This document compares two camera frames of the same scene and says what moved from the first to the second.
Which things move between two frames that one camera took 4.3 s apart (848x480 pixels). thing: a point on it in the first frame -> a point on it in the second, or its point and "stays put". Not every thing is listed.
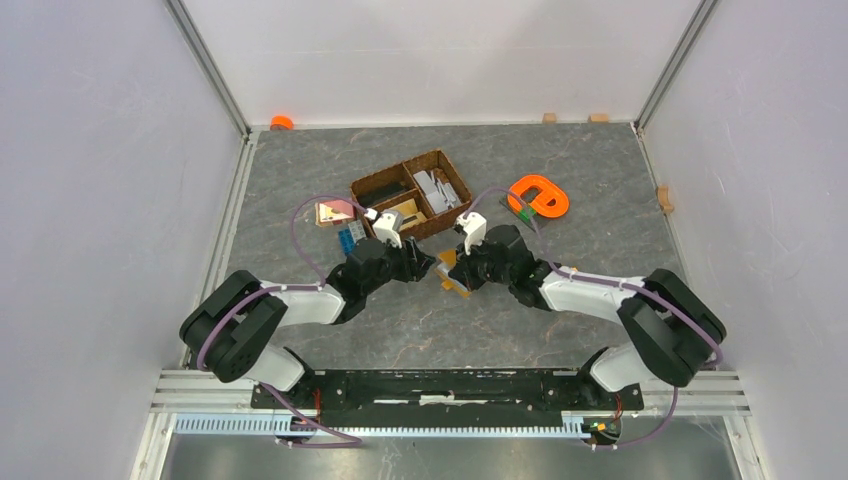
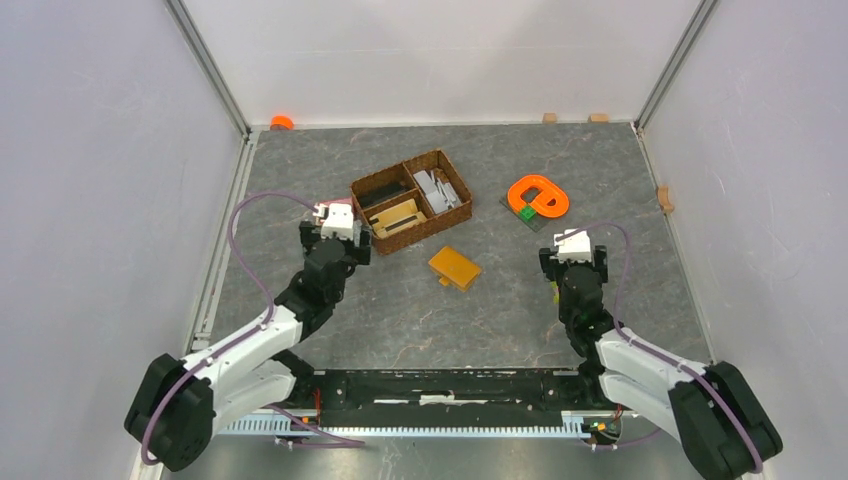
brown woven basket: (424, 190) stays put
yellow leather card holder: (446, 261) stays put
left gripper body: (401, 267) -> (359, 255)
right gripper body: (478, 268) -> (552, 268)
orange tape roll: (281, 122) stays put
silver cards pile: (440, 195) stays put
